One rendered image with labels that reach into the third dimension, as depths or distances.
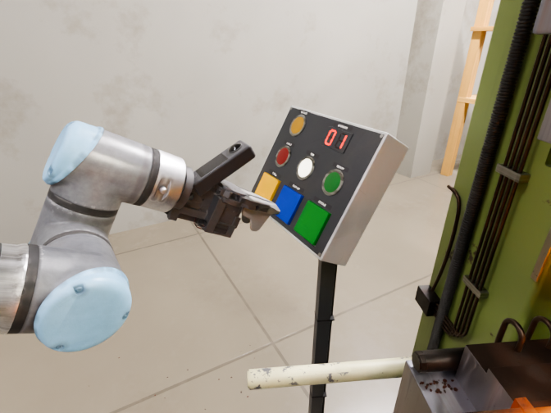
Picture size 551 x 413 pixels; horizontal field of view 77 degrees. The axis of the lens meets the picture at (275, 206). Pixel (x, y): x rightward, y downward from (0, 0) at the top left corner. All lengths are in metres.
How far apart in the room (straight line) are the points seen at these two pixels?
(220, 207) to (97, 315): 0.25
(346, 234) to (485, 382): 0.33
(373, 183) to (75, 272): 0.53
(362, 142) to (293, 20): 2.38
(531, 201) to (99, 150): 0.63
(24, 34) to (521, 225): 2.51
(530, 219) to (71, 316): 0.63
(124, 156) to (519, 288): 0.64
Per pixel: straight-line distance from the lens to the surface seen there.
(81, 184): 0.50
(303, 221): 0.75
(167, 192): 0.52
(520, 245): 0.68
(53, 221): 0.53
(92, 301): 0.40
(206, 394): 1.69
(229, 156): 0.57
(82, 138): 0.50
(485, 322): 0.78
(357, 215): 0.71
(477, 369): 0.57
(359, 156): 0.71
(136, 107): 2.66
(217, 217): 0.58
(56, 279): 0.41
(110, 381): 1.85
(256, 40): 2.89
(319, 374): 0.92
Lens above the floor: 1.36
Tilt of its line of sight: 26 degrees down
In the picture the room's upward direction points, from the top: straight up
